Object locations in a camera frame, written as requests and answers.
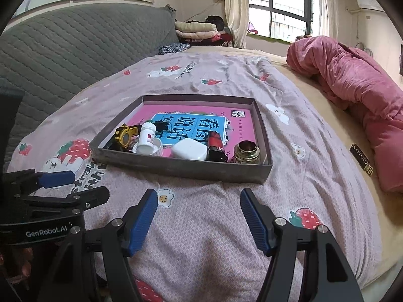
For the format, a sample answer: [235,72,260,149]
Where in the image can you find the yellow toy watch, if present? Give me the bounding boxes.
[112,124,142,152]

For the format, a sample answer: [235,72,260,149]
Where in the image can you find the white pill bottle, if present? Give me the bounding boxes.
[136,122,157,155]

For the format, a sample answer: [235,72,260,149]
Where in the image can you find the pink and red folded clothes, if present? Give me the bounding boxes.
[176,28,233,46]

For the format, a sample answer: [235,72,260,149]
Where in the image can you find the white plastic cap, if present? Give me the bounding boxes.
[131,140,164,158]

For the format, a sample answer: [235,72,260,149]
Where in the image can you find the metal chair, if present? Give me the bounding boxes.
[356,42,375,58]

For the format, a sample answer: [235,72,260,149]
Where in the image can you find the cream curtain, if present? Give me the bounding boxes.
[223,0,250,49]
[310,0,339,40]

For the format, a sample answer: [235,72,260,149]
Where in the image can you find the grey quilted headboard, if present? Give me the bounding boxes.
[0,3,180,164]

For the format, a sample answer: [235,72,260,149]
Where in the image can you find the lilac printed blanket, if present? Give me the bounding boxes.
[6,52,383,302]

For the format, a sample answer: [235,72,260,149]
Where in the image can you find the window with dark frame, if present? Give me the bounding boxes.
[247,0,315,40]

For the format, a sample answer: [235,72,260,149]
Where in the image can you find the red and black lighter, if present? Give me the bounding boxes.
[206,131,229,163]

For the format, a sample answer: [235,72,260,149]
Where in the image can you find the small glass jar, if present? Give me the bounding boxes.
[233,140,262,165]

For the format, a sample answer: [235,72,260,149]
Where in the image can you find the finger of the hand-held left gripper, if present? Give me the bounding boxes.
[4,169,76,196]
[15,186,110,218]

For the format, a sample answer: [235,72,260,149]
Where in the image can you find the black garment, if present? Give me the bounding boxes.
[206,16,226,29]

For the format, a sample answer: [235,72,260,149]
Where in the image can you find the pink quilt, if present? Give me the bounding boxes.
[286,35,403,194]

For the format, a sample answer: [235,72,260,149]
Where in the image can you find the beige bed sheet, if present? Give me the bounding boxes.
[186,45,403,290]

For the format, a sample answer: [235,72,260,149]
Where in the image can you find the white earbuds case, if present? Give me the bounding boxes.
[172,138,209,160]

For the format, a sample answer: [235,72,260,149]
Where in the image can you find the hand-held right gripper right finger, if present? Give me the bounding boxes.
[240,188,364,302]

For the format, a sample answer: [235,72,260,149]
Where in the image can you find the pink book with blue title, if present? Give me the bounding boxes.
[124,104,256,164]

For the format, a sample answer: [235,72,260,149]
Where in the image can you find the grey cardboard box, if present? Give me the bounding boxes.
[89,94,273,185]

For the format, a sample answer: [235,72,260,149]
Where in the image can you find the dark floral cloth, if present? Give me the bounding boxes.
[158,43,191,55]

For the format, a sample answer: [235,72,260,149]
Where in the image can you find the white air conditioner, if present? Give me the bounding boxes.
[357,0,385,12]

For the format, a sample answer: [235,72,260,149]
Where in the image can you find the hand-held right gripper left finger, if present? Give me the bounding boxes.
[36,189,159,302]

